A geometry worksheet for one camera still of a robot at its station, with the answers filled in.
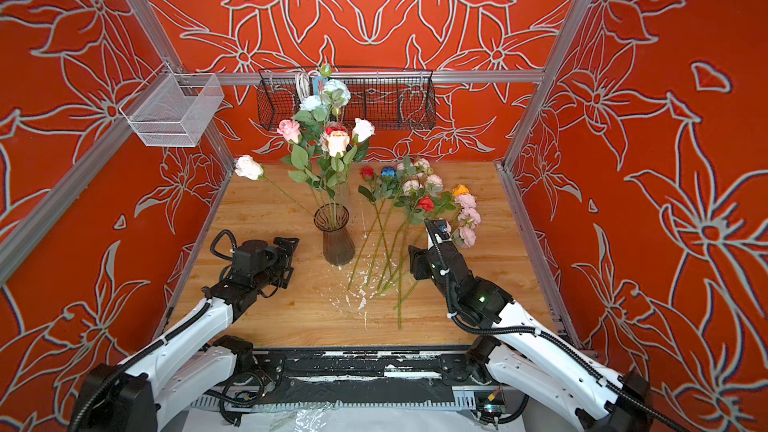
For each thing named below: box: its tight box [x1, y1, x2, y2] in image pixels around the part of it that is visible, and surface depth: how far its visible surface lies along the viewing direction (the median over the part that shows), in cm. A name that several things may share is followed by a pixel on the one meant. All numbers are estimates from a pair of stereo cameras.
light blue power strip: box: [312, 76, 327, 95], surface depth 91 cm
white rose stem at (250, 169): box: [234, 154, 316, 217], surface depth 65 cm
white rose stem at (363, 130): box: [343, 117, 376, 193], surface depth 68 cm
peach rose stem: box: [326, 130, 350, 199], surface depth 64 cm
